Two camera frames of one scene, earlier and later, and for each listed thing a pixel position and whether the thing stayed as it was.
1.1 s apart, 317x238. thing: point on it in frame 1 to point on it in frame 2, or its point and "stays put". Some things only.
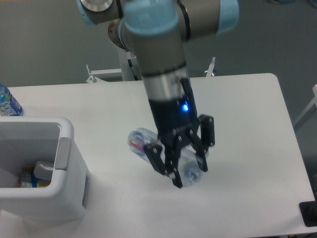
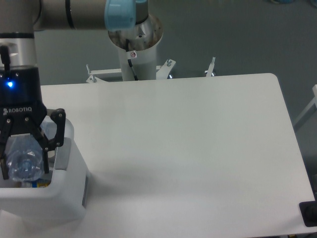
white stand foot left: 92,79 stays put
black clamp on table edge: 308,211 stays put
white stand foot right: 210,71 stays put
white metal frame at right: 310,110 stays put
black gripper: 177,121 to 22,109
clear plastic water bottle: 187,163 to 25,157
